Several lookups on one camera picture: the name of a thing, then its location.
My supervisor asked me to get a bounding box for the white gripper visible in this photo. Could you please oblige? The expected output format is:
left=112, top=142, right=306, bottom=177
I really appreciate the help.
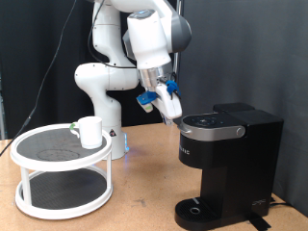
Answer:
left=154, top=81, right=184, bottom=127

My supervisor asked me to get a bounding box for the white mug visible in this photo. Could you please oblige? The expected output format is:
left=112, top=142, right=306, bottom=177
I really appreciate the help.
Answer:
left=69, top=115, right=104, bottom=150

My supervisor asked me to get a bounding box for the black Keurig coffee machine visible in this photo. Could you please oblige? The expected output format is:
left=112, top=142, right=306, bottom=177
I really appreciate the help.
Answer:
left=173, top=101, right=285, bottom=231

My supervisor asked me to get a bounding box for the silver vertical pole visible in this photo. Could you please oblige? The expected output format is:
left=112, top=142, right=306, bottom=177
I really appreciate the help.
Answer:
left=168, top=0, right=185, bottom=123

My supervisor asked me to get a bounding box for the grey partition panel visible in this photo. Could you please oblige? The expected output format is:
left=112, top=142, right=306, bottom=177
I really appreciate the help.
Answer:
left=172, top=0, right=308, bottom=218

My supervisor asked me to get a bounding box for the white two-tier turntable shelf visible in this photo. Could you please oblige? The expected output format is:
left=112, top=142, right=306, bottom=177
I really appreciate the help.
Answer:
left=9, top=122, right=114, bottom=221

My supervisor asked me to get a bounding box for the black tape strip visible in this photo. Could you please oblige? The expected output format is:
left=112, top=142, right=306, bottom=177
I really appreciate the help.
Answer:
left=245, top=212, right=272, bottom=231

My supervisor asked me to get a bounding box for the black curtain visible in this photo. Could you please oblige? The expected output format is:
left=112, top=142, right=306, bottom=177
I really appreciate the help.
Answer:
left=0, top=0, right=178, bottom=141

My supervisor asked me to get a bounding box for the large blue cable clip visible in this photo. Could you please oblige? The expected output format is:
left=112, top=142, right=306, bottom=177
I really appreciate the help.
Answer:
left=165, top=79, right=182, bottom=98

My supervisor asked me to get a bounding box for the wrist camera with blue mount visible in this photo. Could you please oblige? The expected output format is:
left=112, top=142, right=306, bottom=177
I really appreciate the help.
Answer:
left=136, top=90, right=159, bottom=114

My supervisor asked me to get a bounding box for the black power cable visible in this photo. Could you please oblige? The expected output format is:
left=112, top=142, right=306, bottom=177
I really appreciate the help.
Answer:
left=269, top=195, right=295, bottom=209

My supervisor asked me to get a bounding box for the black camera cable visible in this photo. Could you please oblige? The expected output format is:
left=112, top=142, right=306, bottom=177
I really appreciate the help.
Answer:
left=0, top=0, right=181, bottom=157

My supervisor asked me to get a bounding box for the grey frame post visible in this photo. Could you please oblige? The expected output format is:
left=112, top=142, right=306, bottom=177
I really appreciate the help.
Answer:
left=0, top=71, right=8, bottom=141

